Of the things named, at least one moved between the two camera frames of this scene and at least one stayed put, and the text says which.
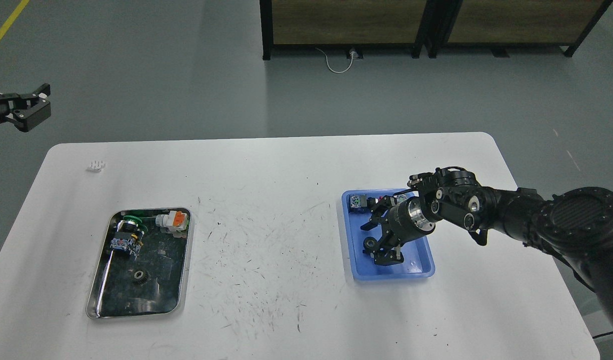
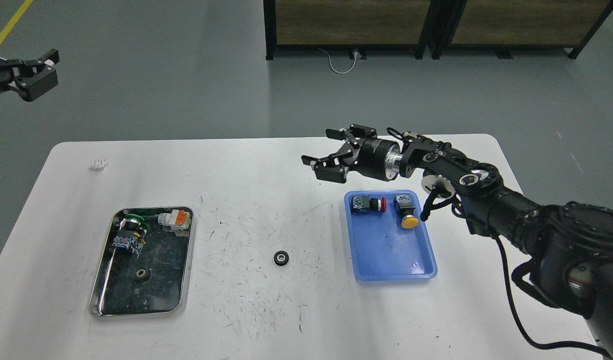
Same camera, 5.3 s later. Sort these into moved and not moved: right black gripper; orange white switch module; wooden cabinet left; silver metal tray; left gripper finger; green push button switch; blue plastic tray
Moved: right black gripper; left gripper finger
Not moved: wooden cabinet left; green push button switch; blue plastic tray; silver metal tray; orange white switch module
